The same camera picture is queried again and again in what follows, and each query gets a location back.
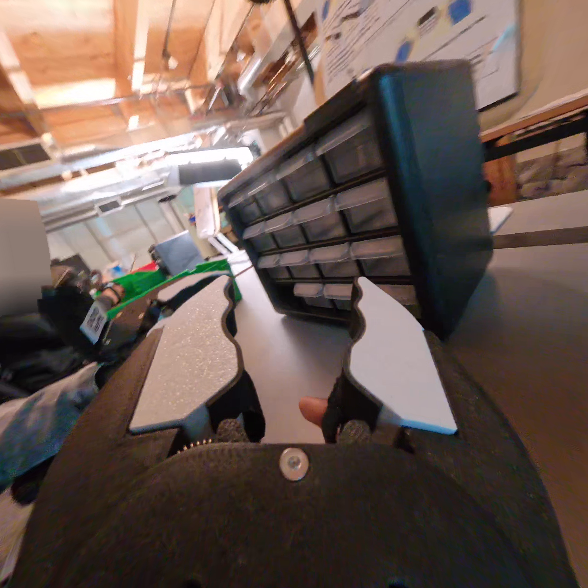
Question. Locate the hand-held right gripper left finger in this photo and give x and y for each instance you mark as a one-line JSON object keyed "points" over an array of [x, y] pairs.
{"points": [[188, 367]]}

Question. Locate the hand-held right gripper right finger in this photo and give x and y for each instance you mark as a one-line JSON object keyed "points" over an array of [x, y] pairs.
{"points": [[399, 367]]}

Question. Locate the green plastic bin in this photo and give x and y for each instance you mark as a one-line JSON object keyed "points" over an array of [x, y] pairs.
{"points": [[138, 282]]}

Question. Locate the black drawer cabinet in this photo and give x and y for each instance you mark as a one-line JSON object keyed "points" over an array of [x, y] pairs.
{"points": [[441, 183]]}

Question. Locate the rows of clear cabinet drawers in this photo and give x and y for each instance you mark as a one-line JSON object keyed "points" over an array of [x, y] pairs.
{"points": [[353, 151]]}

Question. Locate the person's right hand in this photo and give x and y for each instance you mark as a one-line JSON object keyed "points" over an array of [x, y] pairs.
{"points": [[314, 411]]}

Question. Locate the black computer monitor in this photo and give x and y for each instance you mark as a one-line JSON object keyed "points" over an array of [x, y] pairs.
{"points": [[179, 255]]}

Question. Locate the long studio light panel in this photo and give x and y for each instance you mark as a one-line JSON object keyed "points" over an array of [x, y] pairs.
{"points": [[206, 172]]}

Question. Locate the wooden office desk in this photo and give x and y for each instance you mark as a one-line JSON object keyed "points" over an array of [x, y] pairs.
{"points": [[528, 121]]}

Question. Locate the instruction poster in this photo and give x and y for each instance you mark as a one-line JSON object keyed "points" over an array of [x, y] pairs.
{"points": [[459, 46]]}

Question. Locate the black stand pole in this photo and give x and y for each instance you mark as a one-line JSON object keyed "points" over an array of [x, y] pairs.
{"points": [[301, 46]]}

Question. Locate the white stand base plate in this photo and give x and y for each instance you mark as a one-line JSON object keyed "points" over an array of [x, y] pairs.
{"points": [[500, 219]]}

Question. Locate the silver ventilation duct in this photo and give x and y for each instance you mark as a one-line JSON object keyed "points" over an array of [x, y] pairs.
{"points": [[250, 78]]}

